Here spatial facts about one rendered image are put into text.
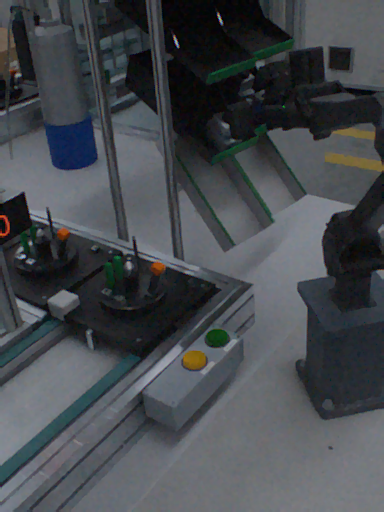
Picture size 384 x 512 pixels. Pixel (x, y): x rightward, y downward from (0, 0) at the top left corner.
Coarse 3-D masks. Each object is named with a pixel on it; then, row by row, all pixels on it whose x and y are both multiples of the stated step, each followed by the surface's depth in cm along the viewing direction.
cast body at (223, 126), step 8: (224, 112) 125; (208, 120) 130; (216, 120) 125; (224, 120) 124; (208, 128) 128; (216, 128) 126; (224, 128) 124; (208, 136) 129; (216, 136) 127; (224, 136) 125; (216, 144) 128; (224, 144) 125; (232, 144) 126
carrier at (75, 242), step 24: (48, 216) 141; (24, 240) 139; (48, 240) 138; (72, 240) 148; (24, 264) 137; (48, 264) 136; (72, 264) 138; (96, 264) 138; (24, 288) 132; (48, 288) 132; (72, 288) 132
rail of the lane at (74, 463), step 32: (224, 288) 129; (192, 320) 121; (224, 320) 123; (160, 352) 114; (128, 384) 107; (96, 416) 102; (128, 416) 105; (64, 448) 97; (96, 448) 100; (128, 448) 107; (32, 480) 92; (64, 480) 95; (96, 480) 102
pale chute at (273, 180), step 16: (256, 144) 152; (272, 144) 149; (240, 160) 148; (256, 160) 150; (272, 160) 151; (256, 176) 149; (272, 176) 151; (288, 176) 150; (256, 192) 141; (272, 192) 149; (288, 192) 151; (304, 192) 148; (272, 208) 147
